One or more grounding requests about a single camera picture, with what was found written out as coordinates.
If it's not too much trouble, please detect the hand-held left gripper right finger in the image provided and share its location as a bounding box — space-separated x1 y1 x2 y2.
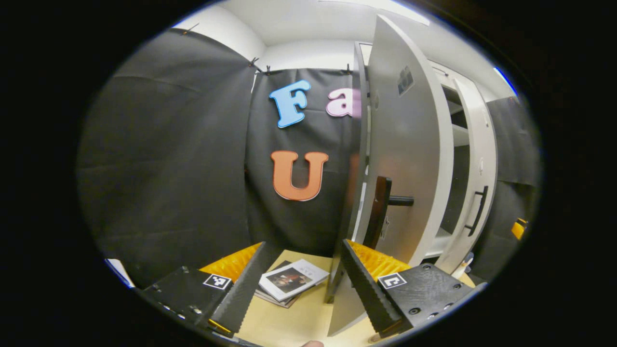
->
342 240 487 339

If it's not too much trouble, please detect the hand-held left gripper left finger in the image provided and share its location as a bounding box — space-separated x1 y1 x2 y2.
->
140 241 270 339

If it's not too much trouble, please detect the white cabinet door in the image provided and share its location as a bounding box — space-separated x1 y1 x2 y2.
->
327 14 455 338
436 77 498 275

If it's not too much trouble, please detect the dark cover book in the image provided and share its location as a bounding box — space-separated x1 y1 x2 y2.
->
255 260 302 309

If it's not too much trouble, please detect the white cover book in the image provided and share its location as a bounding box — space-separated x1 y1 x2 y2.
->
259 259 330 302

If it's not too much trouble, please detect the black backdrop cloth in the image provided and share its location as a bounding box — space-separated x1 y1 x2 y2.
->
484 96 543 282
77 29 256 290
245 67 367 258

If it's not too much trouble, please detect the black right door handle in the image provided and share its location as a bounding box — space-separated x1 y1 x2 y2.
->
465 186 489 237

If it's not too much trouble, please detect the dark left door handle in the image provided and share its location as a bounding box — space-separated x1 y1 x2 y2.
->
362 176 415 250

